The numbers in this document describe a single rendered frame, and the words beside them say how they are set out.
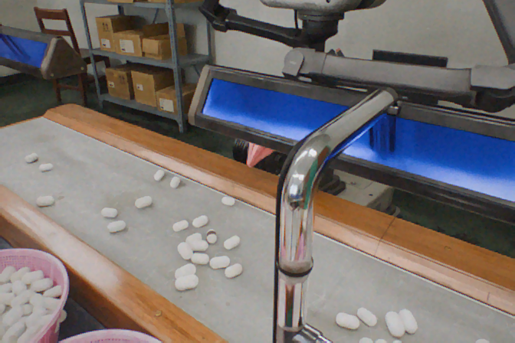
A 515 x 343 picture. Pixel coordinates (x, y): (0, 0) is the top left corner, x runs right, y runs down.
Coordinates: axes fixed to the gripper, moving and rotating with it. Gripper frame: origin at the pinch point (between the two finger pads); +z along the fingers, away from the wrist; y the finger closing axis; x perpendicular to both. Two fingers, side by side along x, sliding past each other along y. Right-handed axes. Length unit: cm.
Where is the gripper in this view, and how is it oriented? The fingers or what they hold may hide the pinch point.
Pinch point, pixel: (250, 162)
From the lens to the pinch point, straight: 77.4
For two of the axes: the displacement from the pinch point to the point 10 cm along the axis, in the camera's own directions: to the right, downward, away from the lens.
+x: 3.9, 4.6, 8.0
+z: -4.6, 8.5, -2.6
